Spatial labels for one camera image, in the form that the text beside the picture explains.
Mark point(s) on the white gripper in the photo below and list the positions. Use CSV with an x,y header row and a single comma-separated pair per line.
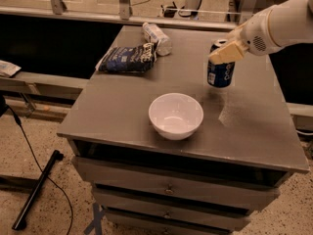
x,y
255,36

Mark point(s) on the blue pepsi can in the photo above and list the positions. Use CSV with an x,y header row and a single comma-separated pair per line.
x,y
220,76

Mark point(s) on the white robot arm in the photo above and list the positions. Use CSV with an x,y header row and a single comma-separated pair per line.
x,y
290,23

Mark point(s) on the white bowl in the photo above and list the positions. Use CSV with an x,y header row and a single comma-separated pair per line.
x,y
175,116

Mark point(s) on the clear plastic water bottle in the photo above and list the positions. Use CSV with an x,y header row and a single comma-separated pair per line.
x,y
155,35

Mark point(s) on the blue chip bag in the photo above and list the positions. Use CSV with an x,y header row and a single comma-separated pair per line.
x,y
128,59

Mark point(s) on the grey drawer cabinet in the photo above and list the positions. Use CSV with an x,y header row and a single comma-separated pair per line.
x,y
245,148

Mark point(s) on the top drawer knob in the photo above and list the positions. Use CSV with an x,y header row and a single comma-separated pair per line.
x,y
169,190

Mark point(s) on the drawer knob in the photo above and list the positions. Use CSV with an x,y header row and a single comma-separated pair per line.
x,y
169,190
167,215

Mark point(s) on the middle drawer knob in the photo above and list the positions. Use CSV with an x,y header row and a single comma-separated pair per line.
x,y
167,215

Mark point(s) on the white packet on ledge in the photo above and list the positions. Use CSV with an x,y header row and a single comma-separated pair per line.
x,y
8,69

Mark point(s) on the black stand leg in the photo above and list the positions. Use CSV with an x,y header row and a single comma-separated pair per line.
x,y
20,222

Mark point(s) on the metal railing frame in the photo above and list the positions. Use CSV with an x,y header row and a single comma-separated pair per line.
x,y
220,15

